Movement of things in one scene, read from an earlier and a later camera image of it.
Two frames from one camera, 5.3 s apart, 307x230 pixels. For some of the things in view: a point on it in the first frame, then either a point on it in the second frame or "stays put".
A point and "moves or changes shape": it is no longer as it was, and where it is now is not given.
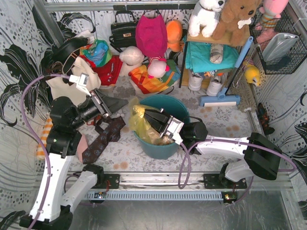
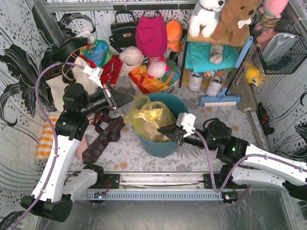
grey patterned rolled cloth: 216,53 stays put
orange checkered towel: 41,151 stays put
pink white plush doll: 157,67 stays put
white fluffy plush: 130,57 stays put
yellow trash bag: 140,125 moves or changes shape
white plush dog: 206,12 stays put
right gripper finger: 157,115 -> 170,130
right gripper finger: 157,124 -> 171,135
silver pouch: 278,46 stays put
